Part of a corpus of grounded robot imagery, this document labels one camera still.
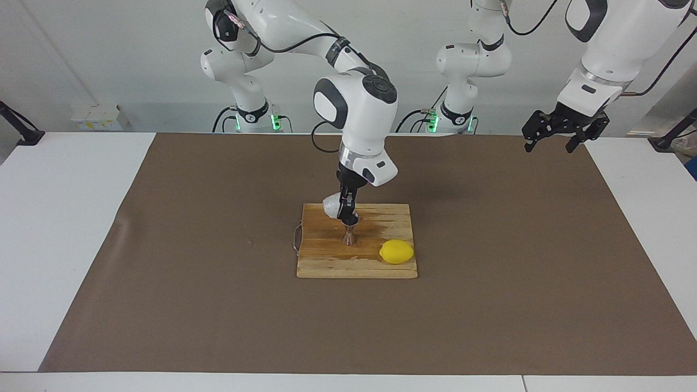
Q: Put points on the yellow lemon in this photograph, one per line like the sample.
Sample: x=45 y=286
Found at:
x=396 y=252

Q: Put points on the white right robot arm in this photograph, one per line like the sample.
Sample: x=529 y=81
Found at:
x=365 y=125

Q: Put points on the steel double jigger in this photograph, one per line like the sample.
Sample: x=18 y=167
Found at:
x=349 y=237

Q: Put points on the black camera stand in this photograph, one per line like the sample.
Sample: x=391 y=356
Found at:
x=660 y=144
x=30 y=138

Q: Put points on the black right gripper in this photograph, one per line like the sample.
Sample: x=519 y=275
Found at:
x=349 y=182

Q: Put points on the blue object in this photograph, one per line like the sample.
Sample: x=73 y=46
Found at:
x=692 y=167

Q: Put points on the white cardboard boxes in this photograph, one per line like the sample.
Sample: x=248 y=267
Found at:
x=95 y=117

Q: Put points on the brown paper table mat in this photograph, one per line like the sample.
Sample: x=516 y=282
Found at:
x=218 y=316

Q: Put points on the small clear plastic cup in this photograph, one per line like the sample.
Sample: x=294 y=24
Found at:
x=330 y=207

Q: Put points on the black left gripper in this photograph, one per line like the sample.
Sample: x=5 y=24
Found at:
x=576 y=118

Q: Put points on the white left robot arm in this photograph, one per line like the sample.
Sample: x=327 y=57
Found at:
x=621 y=49

